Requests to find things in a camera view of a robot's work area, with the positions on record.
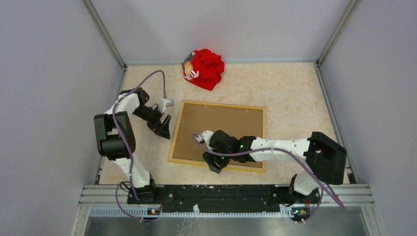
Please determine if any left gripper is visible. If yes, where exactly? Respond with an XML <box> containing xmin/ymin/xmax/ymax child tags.
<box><xmin>132</xmin><ymin>105</ymin><xmax>171</xmax><ymax>139</ymax></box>

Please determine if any brown cardboard backing board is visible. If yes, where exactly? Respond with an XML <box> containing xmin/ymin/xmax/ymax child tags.
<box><xmin>172</xmin><ymin>103</ymin><xmax>264</xmax><ymax>169</ymax></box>

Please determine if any yellow wooden picture frame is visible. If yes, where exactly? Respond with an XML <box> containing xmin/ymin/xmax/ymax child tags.
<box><xmin>167</xmin><ymin>100</ymin><xmax>268</xmax><ymax>174</ymax></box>

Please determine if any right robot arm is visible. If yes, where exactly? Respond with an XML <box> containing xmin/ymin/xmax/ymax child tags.
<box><xmin>193</xmin><ymin>130</ymin><xmax>347</xmax><ymax>203</ymax></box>

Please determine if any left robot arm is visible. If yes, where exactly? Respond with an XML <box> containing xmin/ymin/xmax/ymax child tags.
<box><xmin>93</xmin><ymin>88</ymin><xmax>173</xmax><ymax>203</ymax></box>

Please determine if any red crumpled cloth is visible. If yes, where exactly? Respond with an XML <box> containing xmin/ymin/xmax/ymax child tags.
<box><xmin>181</xmin><ymin>49</ymin><xmax>225</xmax><ymax>91</ymax></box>

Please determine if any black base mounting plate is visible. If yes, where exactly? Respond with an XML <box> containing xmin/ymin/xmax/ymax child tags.
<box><xmin>127</xmin><ymin>184</ymin><xmax>319</xmax><ymax>213</ymax></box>

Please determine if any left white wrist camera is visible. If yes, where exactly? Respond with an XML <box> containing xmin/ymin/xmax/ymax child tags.
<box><xmin>158</xmin><ymin>98</ymin><xmax>174</xmax><ymax>112</ymax></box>

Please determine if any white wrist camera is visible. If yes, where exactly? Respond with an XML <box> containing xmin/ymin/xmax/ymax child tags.
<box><xmin>198</xmin><ymin>130</ymin><xmax>214</xmax><ymax>144</ymax></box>
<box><xmin>158</xmin><ymin>98</ymin><xmax>174</xmax><ymax>112</ymax></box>

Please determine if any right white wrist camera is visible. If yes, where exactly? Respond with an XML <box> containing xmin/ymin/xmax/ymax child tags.
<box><xmin>198</xmin><ymin>130</ymin><xmax>214</xmax><ymax>144</ymax></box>

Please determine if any aluminium front rail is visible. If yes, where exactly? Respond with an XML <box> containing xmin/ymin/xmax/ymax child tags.
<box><xmin>78</xmin><ymin>184</ymin><xmax>386</xmax><ymax>236</ymax></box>

